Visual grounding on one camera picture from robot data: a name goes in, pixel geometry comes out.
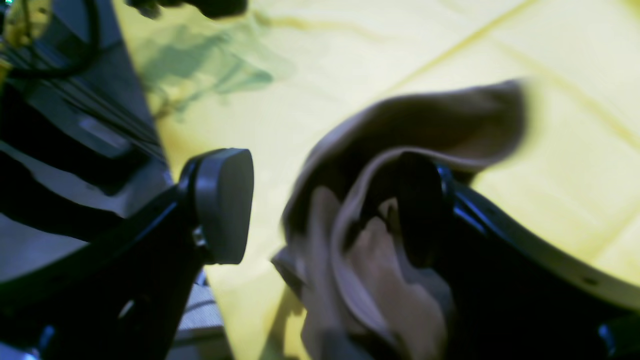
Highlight yellow tablecloth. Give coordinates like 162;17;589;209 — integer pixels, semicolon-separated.
114;0;639;360

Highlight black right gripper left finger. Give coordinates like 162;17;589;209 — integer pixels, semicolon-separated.
1;148;254;360

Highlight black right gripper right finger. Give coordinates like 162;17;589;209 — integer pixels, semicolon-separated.
397;152;640;360

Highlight brown T-shirt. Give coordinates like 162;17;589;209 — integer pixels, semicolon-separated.
272;80;526;360

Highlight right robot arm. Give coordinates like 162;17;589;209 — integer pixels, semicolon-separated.
1;0;639;360

